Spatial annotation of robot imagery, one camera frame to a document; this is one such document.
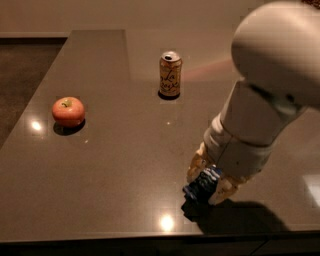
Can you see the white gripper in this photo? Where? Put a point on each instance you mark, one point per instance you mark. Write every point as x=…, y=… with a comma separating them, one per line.
x=237, y=154

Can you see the blue RXBAR wrapper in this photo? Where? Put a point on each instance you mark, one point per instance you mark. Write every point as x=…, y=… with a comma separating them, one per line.
x=204, y=186

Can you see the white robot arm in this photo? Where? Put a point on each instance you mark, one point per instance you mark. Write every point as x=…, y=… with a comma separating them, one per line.
x=276, y=50

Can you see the yellow LaCroix soda can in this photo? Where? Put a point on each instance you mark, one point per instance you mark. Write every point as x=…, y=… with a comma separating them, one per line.
x=170, y=66

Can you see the red apple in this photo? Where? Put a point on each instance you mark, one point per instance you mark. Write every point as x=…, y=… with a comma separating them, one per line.
x=68, y=112

